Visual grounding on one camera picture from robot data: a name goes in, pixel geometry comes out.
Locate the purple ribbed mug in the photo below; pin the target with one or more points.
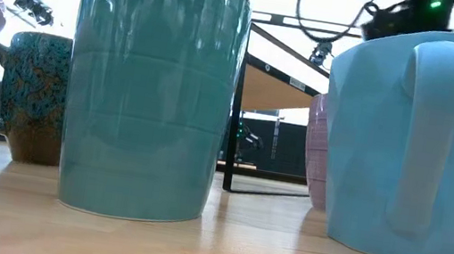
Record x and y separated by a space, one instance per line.
316 158

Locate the light blue faceted mug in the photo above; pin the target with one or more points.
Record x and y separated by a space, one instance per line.
365 166

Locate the blue brown speckled mug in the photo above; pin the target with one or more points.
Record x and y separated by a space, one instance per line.
37 85

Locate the background black robot arm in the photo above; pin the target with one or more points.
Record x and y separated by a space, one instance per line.
322 53
35 8
249 137

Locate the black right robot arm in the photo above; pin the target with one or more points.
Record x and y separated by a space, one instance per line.
414 20

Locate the tall glossy teal mug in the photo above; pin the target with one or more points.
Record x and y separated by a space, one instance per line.
149 102

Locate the black horizontal background beam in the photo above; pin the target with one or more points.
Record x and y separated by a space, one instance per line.
277 19

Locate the black frame wooden shelf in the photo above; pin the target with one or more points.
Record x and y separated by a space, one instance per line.
273 91

